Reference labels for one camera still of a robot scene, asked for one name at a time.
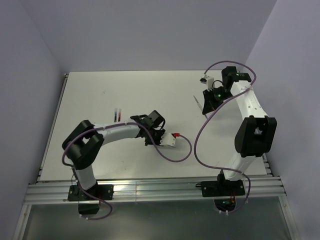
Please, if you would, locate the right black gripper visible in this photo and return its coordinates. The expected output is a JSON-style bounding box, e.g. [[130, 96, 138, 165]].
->
[[203, 86, 233, 115]]

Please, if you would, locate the clear capped pen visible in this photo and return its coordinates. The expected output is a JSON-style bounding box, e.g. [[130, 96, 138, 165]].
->
[[193, 95, 208, 120]]

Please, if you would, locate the red pen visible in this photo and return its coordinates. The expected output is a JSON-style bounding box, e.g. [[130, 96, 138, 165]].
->
[[117, 108, 122, 122]]

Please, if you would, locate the blue pen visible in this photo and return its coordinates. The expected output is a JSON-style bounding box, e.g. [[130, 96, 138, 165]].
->
[[113, 108, 118, 123]]

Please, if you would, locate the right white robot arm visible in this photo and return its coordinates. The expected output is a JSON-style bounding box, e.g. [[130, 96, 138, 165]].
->
[[200, 66, 277, 195]]

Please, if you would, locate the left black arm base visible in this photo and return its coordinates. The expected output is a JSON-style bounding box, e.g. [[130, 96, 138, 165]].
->
[[67, 183, 114, 216]]

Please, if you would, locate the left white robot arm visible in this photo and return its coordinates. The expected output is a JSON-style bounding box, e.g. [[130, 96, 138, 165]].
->
[[62, 110, 172, 200]]

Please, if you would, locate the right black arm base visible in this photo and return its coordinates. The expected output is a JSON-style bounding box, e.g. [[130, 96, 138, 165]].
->
[[195, 180, 246, 212]]

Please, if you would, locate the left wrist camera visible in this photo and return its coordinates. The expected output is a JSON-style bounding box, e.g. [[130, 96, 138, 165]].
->
[[159, 132, 180, 148]]

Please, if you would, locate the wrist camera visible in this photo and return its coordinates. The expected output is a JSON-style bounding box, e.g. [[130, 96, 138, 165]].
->
[[159, 132, 180, 148], [199, 74, 215, 91]]

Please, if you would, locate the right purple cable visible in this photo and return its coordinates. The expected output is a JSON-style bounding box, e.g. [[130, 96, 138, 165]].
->
[[193, 60, 258, 214]]

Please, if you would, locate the purple cable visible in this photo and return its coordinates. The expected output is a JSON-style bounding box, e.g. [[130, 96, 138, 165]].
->
[[61, 122, 193, 221], [193, 60, 258, 214]]

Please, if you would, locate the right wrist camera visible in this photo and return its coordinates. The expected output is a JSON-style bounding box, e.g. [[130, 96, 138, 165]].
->
[[199, 74, 215, 91]]

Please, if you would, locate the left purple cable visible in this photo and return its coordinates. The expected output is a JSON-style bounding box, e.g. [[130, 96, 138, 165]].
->
[[61, 122, 193, 221]]

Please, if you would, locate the aluminium mounting rail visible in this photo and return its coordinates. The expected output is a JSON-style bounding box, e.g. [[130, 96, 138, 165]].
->
[[23, 175, 286, 205]]

